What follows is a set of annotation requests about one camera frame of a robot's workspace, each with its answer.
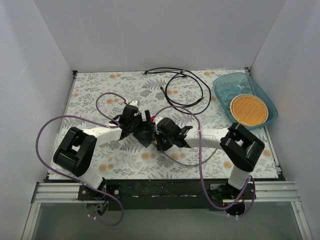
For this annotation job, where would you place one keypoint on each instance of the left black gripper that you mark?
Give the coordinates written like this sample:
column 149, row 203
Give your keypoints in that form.
column 144, row 127

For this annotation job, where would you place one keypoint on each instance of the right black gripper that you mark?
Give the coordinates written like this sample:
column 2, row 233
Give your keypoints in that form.
column 158, row 139

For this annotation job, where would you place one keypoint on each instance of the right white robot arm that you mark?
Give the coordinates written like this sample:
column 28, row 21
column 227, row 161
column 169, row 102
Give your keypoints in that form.
column 241, row 146

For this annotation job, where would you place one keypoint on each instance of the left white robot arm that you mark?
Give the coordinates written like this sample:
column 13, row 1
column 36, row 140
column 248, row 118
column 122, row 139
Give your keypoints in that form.
column 76, row 150

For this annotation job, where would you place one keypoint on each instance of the teal plastic tray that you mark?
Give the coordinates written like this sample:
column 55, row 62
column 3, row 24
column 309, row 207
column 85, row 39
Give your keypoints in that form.
column 231, row 85

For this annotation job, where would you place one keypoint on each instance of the round woven bamboo basket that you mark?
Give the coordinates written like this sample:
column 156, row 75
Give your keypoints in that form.
column 248, row 110

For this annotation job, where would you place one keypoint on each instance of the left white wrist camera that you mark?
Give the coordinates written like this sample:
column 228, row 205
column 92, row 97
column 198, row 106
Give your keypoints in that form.
column 135, row 103

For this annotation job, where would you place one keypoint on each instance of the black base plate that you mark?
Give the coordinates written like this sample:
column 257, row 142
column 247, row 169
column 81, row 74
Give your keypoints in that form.
column 160, row 194

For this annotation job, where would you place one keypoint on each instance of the aluminium frame rail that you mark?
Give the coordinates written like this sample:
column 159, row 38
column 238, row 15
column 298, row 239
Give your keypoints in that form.
column 164, row 210

